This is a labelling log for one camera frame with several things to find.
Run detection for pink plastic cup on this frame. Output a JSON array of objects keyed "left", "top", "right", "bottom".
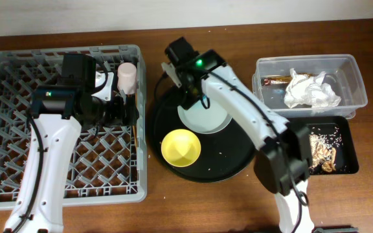
[{"left": 117, "top": 62, "right": 137, "bottom": 94}]

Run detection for yellow plastic bowl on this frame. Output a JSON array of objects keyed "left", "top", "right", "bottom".
[{"left": 161, "top": 129, "right": 201, "bottom": 168}]

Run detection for white napkin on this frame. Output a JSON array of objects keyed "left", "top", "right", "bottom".
[{"left": 284, "top": 68, "right": 341, "bottom": 109}]

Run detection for rice and peanut shell scraps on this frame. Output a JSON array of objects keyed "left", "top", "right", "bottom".
[{"left": 310, "top": 126, "right": 343, "bottom": 175}]

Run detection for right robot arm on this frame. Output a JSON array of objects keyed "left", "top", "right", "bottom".
[{"left": 162, "top": 37, "right": 315, "bottom": 232}]

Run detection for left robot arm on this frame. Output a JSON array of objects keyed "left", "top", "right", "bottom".
[{"left": 4, "top": 54, "right": 139, "bottom": 232}]

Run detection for grey dishwasher rack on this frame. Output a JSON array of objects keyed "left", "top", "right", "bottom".
[{"left": 0, "top": 45, "right": 147, "bottom": 210}]

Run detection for grey round plate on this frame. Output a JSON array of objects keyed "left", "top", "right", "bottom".
[{"left": 177, "top": 99, "right": 232, "bottom": 134}]

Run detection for round black tray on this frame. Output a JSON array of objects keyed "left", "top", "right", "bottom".
[{"left": 147, "top": 87, "right": 255, "bottom": 183}]

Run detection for clear plastic storage box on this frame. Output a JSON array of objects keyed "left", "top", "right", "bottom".
[{"left": 253, "top": 54, "right": 368, "bottom": 119}]

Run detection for black rectangular tray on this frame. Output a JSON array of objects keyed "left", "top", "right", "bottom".
[{"left": 254, "top": 115, "right": 359, "bottom": 177}]

